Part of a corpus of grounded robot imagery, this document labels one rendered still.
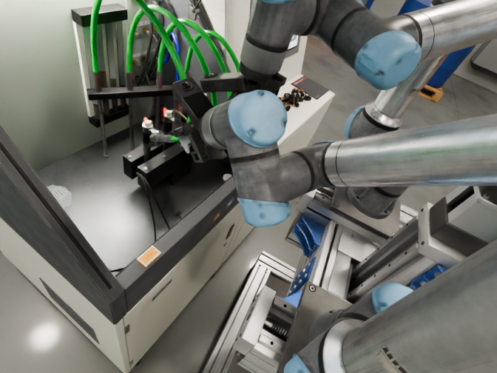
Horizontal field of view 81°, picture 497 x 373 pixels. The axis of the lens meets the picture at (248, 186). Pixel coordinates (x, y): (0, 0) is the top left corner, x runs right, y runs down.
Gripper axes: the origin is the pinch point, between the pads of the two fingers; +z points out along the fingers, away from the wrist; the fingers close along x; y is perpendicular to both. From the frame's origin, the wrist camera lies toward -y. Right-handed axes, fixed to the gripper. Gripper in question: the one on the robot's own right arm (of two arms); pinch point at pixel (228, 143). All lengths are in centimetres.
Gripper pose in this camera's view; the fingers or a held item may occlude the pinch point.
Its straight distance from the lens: 67.9
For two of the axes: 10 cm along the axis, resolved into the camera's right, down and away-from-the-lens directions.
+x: 5.4, -5.3, 6.5
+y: 8.0, 5.6, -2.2
